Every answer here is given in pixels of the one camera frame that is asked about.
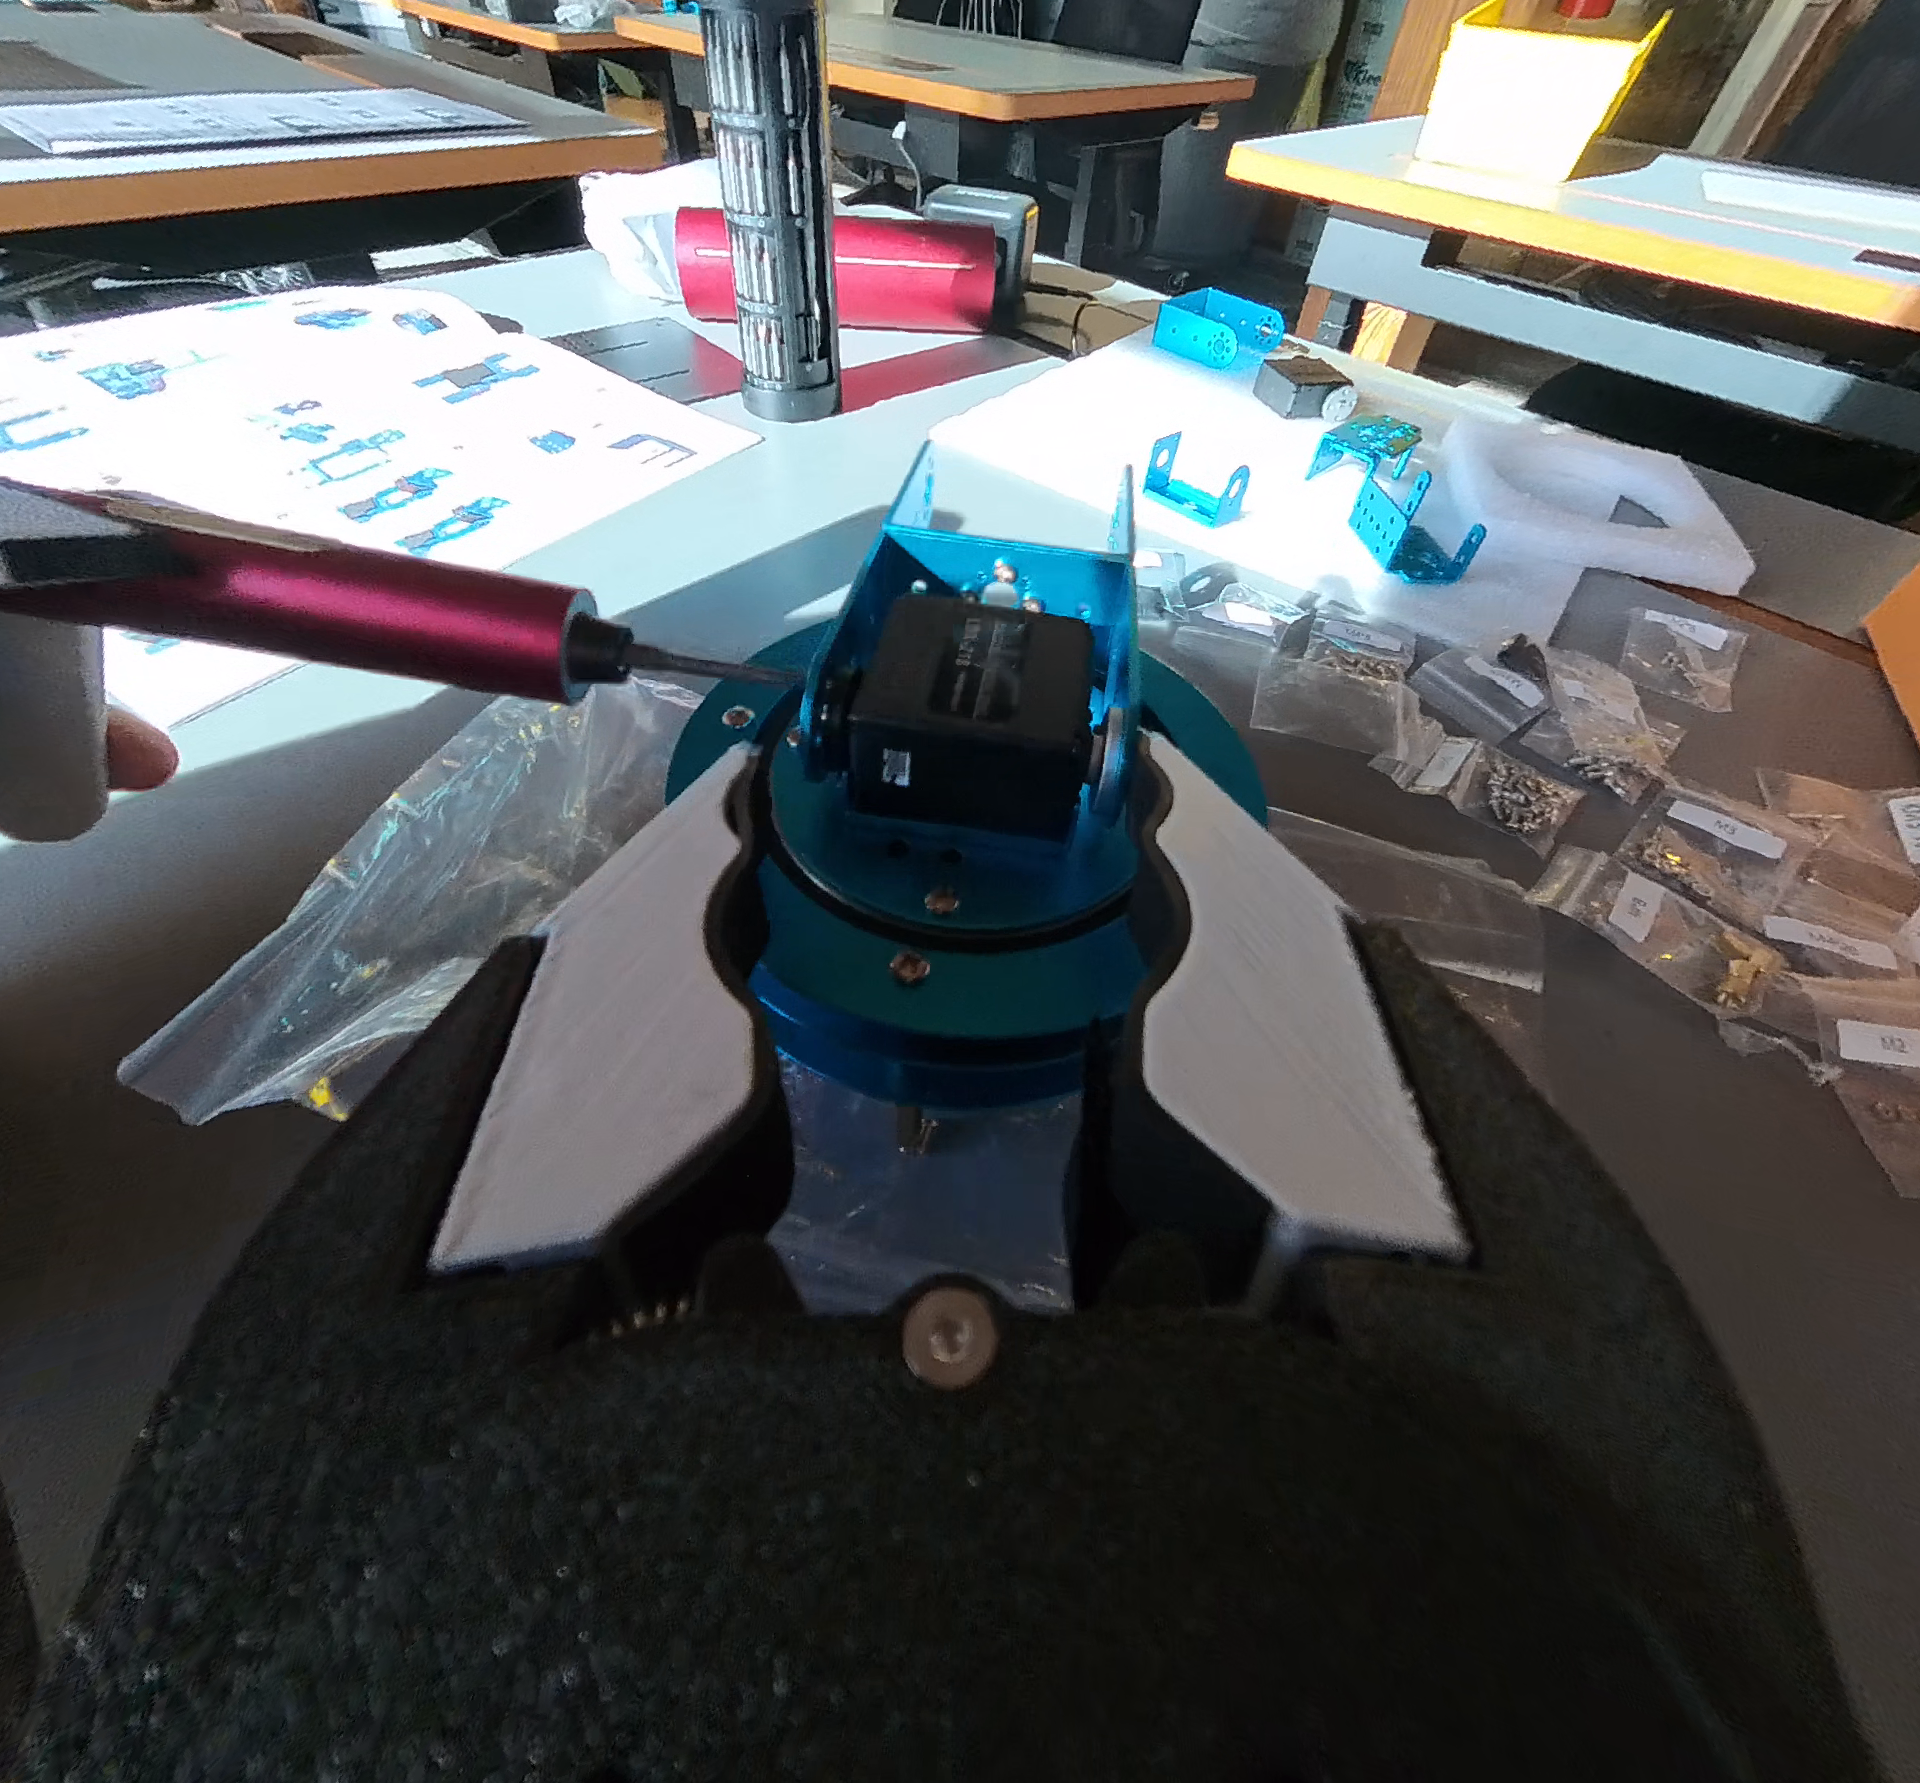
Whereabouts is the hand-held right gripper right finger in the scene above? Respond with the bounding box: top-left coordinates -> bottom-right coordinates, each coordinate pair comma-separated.
1140,730 -> 1472,1275

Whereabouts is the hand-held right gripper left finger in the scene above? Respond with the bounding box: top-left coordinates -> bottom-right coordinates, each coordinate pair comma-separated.
427,745 -> 784,1278

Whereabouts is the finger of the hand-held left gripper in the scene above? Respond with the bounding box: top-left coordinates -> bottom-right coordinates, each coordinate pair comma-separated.
0,481 -> 200,592

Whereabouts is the red electric screwdriver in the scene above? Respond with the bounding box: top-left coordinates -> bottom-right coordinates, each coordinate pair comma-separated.
0,499 -> 800,709

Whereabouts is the blue robot arm base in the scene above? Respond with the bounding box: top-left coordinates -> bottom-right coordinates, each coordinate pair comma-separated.
663,437 -> 1271,1159

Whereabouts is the grey desk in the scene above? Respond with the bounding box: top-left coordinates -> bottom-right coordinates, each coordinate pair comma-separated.
0,244 -> 1920,1636

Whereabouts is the wood-edged background desk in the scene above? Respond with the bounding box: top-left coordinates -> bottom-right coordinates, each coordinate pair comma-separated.
0,3 -> 665,243
1225,116 -> 1920,382
612,11 -> 1257,123

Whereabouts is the person's left hand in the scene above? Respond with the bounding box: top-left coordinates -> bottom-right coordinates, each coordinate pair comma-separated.
102,711 -> 183,797

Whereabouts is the clear plastic bag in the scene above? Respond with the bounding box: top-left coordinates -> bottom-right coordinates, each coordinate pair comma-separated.
120,684 -> 1089,1317

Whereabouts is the printed instruction sheet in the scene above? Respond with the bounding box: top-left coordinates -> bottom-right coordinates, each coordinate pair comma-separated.
0,285 -> 768,738

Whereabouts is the pile of small screw bags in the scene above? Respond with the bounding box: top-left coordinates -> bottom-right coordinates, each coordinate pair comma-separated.
1138,550 -> 1920,1192

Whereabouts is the white booklet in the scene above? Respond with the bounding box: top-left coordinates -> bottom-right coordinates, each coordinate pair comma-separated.
0,85 -> 536,161

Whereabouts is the white foam block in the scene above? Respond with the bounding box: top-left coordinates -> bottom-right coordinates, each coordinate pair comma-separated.
1438,409 -> 1757,603

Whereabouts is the white plastic bag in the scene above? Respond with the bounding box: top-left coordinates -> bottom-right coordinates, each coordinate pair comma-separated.
578,161 -> 724,305

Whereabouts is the white foam sheet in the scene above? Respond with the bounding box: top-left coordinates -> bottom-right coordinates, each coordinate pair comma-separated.
927,342 -> 1501,574

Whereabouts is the black servo motor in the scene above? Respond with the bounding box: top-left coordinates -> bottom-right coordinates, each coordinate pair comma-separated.
1250,354 -> 1362,429

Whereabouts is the orange and white cardboard box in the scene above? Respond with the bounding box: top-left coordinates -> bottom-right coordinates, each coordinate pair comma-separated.
1861,596 -> 1920,738

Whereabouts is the red and black mat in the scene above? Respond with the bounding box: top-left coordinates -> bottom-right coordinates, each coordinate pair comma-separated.
547,313 -> 1055,416

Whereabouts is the black cylindrical bit holder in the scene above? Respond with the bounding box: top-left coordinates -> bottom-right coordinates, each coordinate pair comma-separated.
682,0 -> 843,424

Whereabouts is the red cylindrical case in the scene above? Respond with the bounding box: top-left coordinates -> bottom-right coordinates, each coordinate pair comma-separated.
674,205 -> 1003,340

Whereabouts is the small grey box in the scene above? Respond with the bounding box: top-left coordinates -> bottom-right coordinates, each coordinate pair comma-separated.
921,186 -> 1042,303

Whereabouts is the yellow bin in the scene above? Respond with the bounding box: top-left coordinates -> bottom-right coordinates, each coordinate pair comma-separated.
1411,0 -> 1676,186

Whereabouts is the long blue U bracket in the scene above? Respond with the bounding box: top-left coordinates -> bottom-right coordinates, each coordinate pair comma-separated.
1341,469 -> 1490,589

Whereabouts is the small blue U bracket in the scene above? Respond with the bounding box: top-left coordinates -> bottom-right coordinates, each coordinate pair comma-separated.
1141,432 -> 1257,525

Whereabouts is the blue perforated bracket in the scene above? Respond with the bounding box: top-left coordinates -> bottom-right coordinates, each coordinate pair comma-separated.
1304,413 -> 1427,484

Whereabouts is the blue round-ended bracket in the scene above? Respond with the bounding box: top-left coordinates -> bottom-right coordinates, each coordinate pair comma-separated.
1149,289 -> 1286,377

